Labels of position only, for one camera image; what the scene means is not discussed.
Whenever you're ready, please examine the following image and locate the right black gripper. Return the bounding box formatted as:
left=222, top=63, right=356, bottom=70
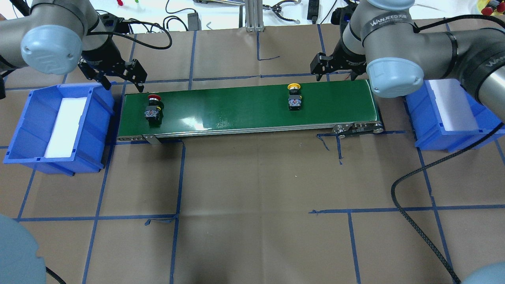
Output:
left=310, top=8, right=367, bottom=82

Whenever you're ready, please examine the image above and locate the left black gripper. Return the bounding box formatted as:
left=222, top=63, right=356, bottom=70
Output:
left=78, top=14, right=147, bottom=92

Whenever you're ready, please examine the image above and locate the yellow push button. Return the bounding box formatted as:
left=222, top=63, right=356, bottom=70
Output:
left=288, top=83, right=302, bottom=111

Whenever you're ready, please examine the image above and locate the red push button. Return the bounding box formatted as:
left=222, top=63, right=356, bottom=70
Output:
left=144, top=94, right=164, bottom=127

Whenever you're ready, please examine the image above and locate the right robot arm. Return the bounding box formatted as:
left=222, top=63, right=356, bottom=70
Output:
left=310, top=0, right=505, bottom=120

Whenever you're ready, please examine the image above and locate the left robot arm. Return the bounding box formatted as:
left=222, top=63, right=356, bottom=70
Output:
left=0, top=0, right=147, bottom=92

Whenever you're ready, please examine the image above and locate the blue bin with buttons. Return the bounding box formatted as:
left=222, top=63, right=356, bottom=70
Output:
left=3, top=83, right=115, bottom=176

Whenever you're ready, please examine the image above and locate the green conveyor belt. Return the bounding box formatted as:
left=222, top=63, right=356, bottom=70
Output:
left=117, top=80, right=385, bottom=143

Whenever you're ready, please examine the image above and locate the white foam pad left bin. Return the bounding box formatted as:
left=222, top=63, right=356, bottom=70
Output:
left=44, top=97, right=87, bottom=158

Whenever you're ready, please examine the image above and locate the white foam pad bin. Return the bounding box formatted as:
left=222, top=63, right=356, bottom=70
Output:
left=44, top=97, right=87, bottom=158
left=428, top=79, right=478, bottom=131

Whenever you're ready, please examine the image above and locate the blue receiving bin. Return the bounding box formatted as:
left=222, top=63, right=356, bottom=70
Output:
left=405, top=79, right=500, bottom=153

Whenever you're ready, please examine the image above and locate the white foam pad right bin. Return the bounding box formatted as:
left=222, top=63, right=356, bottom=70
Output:
left=428, top=79, right=478, bottom=131

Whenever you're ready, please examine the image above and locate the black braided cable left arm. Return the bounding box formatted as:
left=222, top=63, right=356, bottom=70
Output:
left=87, top=20, right=173, bottom=50

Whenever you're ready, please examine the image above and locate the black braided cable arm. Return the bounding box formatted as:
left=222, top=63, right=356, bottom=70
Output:
left=87, top=20, right=173, bottom=50
left=391, top=122, right=505, bottom=284

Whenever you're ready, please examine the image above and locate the aluminium frame post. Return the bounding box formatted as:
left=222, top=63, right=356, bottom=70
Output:
left=245, top=0, right=265, bottom=32

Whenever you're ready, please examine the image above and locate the black braided cable right arm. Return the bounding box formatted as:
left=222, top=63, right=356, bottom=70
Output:
left=391, top=122, right=505, bottom=284

